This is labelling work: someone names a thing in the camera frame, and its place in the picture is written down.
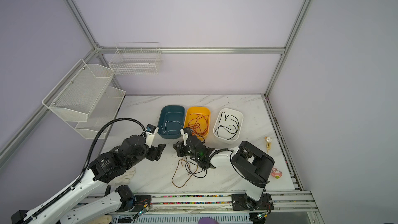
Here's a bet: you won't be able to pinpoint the red cables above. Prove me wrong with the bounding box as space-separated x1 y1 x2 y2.
171 158 200 189

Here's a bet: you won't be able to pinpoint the thin black cable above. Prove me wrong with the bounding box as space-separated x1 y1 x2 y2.
184 158 208 179

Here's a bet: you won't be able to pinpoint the thin white cable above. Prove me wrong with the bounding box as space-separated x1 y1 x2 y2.
160 119 182 136

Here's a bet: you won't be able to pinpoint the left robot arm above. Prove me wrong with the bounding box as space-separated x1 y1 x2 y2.
11 118 165 224

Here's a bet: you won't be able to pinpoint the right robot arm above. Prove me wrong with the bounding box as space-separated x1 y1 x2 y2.
173 128 275 203

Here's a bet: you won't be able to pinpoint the yellow plastic tub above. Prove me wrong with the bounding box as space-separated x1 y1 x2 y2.
183 106 210 142

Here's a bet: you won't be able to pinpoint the teal plastic tub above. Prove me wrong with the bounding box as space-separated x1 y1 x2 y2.
158 105 185 139

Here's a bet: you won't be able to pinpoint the white cotton glove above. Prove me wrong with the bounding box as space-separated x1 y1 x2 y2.
119 167 136 185

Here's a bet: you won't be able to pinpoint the white plastic tub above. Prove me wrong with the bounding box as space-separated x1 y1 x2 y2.
212 108 244 144

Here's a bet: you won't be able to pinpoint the lower white mesh shelf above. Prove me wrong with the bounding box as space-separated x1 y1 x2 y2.
67 87 125 140

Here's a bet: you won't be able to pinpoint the white mesh shelf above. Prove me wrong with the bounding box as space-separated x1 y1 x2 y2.
67 87 125 140
42 60 115 122

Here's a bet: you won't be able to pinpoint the purple object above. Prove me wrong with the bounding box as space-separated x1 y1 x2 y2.
198 217 219 224

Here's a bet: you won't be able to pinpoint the yellow toy figure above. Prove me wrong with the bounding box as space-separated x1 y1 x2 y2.
264 137 272 152

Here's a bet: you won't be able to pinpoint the upper white mesh shelf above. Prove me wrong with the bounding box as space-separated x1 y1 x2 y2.
42 60 115 122

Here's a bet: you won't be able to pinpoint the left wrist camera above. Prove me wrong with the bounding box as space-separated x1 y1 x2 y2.
145 124 159 148

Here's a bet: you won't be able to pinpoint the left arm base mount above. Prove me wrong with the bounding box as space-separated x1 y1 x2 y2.
115 185 152 212

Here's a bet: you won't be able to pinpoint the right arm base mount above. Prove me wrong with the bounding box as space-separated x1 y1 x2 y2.
231 194 274 211

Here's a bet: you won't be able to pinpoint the white wire basket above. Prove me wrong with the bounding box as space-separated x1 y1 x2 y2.
108 42 163 76

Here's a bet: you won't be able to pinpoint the aluminium front rail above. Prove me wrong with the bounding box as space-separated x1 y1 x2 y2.
62 191 319 215

